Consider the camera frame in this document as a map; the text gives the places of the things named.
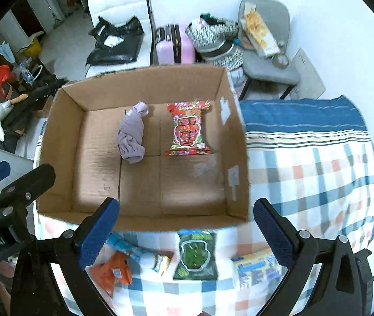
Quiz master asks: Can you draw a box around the plaid blanket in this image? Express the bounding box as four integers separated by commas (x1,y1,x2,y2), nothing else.
32,95,374,316

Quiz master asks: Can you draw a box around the black plastic bag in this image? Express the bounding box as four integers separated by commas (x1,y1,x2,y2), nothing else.
86,16,145,66

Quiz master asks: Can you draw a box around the red snack packet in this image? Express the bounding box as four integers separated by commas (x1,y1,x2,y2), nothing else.
165,100,214,157

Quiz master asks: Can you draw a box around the shiny metal ball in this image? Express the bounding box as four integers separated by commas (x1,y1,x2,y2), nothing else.
271,53,289,70

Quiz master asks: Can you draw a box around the grey striped cloth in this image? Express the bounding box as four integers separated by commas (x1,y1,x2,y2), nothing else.
195,39,245,71

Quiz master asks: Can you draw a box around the yellow and blue tissue packet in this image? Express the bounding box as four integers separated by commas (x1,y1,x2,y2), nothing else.
231,248,288,292

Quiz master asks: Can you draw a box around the green snack packet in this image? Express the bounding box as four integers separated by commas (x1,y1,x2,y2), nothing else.
173,230,219,282

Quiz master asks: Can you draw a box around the white board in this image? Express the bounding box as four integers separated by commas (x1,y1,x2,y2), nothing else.
290,48,326,100

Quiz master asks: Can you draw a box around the white chair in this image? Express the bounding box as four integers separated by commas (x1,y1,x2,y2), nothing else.
85,0,155,80

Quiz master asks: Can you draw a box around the pink suitcase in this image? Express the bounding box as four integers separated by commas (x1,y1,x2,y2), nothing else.
155,24,197,66

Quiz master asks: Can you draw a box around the grey crumpled cloth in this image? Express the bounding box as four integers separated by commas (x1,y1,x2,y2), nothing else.
117,102,150,164

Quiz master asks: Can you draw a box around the grey chair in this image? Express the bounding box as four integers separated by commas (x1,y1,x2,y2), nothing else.
238,0,301,101

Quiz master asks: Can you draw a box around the black tripod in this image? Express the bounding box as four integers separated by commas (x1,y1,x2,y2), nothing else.
3,76,67,139

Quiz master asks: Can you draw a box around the yellow snack box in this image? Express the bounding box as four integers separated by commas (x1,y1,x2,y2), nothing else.
241,9,281,58

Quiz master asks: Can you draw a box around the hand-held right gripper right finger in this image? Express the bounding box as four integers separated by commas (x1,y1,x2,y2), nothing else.
253,198,374,316

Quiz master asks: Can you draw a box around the blue and white packet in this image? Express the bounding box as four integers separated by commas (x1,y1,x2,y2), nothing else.
106,232,174,275

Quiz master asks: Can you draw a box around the open cardboard box with yellow bag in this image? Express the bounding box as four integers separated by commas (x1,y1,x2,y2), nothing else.
16,31,46,57

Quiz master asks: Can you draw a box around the brown cardboard box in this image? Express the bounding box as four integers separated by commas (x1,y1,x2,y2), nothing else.
37,65,251,233

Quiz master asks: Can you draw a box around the orange snack packet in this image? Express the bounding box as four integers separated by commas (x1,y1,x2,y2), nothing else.
90,251,133,298

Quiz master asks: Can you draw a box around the black and white patterned bag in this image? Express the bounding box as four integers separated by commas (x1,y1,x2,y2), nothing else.
185,14,240,49

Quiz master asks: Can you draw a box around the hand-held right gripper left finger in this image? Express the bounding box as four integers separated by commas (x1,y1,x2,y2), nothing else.
11,197,121,316

